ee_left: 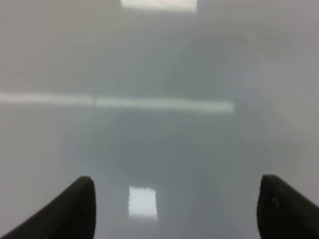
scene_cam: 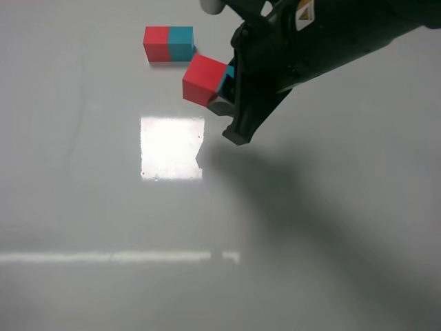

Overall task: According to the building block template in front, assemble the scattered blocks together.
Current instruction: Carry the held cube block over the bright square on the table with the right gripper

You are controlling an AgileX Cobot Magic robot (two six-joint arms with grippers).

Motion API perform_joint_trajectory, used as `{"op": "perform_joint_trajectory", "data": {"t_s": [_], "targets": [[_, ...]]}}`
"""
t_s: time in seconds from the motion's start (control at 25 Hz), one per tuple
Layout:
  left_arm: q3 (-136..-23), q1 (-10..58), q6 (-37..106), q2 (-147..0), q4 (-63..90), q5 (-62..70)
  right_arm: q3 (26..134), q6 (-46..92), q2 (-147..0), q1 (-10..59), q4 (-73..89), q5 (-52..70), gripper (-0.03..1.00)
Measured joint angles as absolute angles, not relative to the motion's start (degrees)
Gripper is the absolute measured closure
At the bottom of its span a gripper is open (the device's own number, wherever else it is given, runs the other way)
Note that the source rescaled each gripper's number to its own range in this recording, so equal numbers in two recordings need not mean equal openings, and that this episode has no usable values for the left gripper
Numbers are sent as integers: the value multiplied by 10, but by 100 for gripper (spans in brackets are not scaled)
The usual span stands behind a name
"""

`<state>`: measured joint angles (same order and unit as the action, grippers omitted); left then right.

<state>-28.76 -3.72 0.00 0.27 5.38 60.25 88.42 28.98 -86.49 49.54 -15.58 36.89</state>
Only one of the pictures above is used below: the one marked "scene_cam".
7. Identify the red template cube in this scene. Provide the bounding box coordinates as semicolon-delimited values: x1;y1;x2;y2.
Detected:
143;26;171;63

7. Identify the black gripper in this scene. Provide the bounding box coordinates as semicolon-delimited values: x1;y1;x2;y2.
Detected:
207;1;440;146

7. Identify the teal template cube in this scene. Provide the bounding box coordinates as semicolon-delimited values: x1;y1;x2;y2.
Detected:
167;26;195;62

